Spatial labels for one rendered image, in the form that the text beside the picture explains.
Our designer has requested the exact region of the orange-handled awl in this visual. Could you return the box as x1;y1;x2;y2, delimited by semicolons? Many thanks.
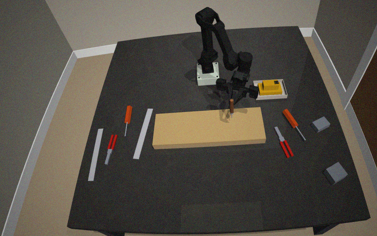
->
124;106;132;136
283;109;306;140

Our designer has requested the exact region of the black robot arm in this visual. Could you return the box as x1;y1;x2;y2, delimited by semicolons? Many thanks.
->
195;7;253;86

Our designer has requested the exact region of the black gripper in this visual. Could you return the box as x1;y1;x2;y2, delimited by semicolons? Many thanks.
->
216;78;259;105

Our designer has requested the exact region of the tan panel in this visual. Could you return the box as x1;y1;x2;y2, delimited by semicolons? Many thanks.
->
152;107;266;149

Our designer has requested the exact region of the light grey flat strip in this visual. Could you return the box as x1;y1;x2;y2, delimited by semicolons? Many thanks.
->
133;109;153;159
88;129;103;181

